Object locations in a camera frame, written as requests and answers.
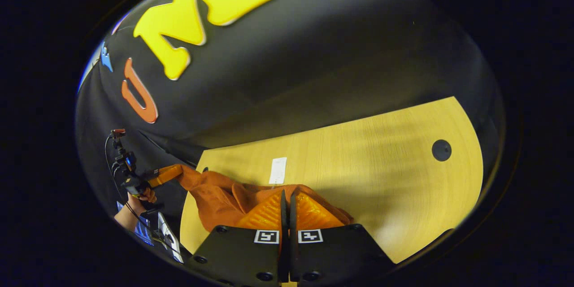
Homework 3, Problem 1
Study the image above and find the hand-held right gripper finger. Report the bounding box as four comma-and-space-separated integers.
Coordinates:
289, 191, 395, 284
186, 190, 288, 285

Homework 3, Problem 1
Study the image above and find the black cable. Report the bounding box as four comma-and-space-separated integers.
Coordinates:
104, 134, 180, 252

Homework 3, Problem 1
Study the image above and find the white paper tag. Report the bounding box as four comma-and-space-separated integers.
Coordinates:
269, 157, 288, 185

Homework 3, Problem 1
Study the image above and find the orange knit jacket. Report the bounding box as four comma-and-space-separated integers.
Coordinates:
175, 165, 355, 234

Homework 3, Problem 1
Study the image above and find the white framed blue screen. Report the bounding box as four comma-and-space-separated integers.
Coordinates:
116, 201, 185, 264

